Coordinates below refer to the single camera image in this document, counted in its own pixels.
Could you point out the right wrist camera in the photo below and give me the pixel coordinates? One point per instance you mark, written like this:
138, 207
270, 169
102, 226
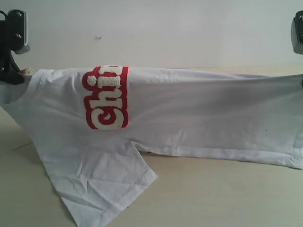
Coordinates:
297, 33

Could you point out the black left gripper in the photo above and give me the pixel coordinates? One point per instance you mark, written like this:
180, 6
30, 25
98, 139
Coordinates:
9, 71

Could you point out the white t-shirt red lettering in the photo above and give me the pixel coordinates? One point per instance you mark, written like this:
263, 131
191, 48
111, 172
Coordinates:
89, 127

